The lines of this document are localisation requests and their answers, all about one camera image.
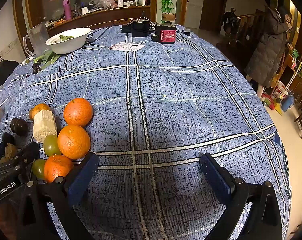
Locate blue bucket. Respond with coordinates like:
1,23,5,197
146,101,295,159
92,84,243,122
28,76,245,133
281,95,294,113

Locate white bucket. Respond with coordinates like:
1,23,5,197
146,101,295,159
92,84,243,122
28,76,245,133
272,81,289,99

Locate dark plum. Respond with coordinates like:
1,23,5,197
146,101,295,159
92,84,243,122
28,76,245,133
10,117,28,137

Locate black electric device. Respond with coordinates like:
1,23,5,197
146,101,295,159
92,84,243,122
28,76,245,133
130,11,151,37

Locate wooden block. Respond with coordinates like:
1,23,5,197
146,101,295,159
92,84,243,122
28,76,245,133
161,12,176,23

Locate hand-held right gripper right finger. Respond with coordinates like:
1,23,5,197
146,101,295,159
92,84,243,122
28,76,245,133
200,153,283,240

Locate purple thermos bottle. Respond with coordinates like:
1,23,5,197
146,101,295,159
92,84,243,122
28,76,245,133
63,0,73,20

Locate dark rounded figure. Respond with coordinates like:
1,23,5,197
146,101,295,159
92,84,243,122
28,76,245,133
221,7,240,39

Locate person's left forearm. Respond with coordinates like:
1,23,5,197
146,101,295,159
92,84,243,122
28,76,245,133
0,201,19,240

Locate small orange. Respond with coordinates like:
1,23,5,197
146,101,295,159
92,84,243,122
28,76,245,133
28,103,52,121

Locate white paper leaflet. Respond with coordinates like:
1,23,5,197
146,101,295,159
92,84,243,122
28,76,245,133
108,42,145,52

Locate translucent plastic bag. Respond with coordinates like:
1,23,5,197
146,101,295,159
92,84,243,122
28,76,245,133
88,0,118,10

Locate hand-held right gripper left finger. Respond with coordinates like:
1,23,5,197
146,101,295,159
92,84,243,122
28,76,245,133
16,152,99,240

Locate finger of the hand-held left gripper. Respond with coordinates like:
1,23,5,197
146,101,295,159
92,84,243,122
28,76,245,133
0,132,16,163
12,141,40,180

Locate clear glass cup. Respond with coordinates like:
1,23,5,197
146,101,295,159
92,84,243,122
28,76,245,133
23,21,51,58

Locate brown wooden door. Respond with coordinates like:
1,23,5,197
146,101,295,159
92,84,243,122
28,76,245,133
199,0,228,33

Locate green vegetable stalks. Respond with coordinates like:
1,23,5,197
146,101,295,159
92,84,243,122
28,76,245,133
33,51,61,69

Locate large orange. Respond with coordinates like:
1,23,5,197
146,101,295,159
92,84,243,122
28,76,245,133
63,97,94,127
44,154,74,183
57,124,91,160

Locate white bowl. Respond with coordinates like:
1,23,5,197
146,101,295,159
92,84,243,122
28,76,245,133
45,27,92,55

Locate wooden staircase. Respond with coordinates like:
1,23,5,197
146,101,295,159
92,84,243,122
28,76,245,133
236,9,266,55

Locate tan dried fruit piece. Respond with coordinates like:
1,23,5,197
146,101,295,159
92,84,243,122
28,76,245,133
0,142,18,164

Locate white pole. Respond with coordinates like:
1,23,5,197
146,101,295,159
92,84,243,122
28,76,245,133
281,62,302,103

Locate black canister with red label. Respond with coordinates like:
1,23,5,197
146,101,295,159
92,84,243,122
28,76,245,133
151,22,178,45

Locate wooden counter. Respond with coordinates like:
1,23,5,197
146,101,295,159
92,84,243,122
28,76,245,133
45,5,151,37

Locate green grape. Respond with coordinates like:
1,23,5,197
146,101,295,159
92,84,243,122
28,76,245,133
31,158,47,180
43,134,62,157

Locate black chair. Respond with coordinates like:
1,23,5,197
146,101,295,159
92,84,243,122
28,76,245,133
0,60,19,94

